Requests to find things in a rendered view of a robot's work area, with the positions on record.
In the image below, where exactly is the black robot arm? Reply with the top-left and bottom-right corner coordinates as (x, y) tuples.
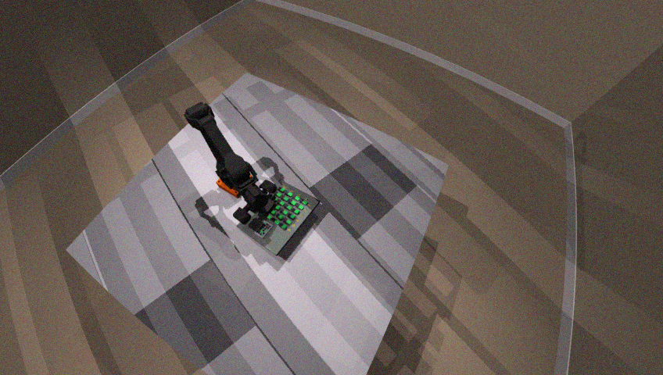
(185, 102), (276, 214)

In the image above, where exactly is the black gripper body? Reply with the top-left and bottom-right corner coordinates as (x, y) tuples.
(233, 180), (278, 225)

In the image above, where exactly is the grey switch panel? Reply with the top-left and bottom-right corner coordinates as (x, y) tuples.
(236, 179), (321, 256)

